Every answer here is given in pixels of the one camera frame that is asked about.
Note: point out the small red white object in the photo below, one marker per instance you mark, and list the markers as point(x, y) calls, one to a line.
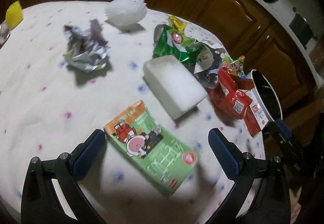
point(4, 33)

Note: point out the white foam block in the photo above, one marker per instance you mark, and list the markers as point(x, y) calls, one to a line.
point(173, 85)

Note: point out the brown wooden lower cabinets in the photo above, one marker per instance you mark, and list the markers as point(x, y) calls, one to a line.
point(249, 28)

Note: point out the black stock pot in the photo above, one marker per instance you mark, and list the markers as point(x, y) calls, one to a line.
point(301, 28)

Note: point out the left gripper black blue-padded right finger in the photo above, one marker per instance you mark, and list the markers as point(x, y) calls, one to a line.
point(260, 191)

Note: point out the yellow sponge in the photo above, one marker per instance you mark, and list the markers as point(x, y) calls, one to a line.
point(14, 15)

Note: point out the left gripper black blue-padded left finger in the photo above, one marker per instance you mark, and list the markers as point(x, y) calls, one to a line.
point(40, 203)

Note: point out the silver foil wrapper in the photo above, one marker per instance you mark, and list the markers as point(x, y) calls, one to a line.
point(87, 49)

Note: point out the red snack bag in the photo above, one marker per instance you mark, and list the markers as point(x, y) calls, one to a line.
point(233, 95)

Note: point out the white round trash bin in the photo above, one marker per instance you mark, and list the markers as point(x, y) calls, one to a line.
point(266, 96)

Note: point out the green snack bag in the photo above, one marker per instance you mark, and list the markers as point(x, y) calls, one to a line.
point(170, 40)

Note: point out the white foam fruit net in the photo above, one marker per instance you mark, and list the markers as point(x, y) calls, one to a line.
point(124, 13)

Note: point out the green drink carton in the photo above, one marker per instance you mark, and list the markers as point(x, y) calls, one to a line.
point(162, 158)

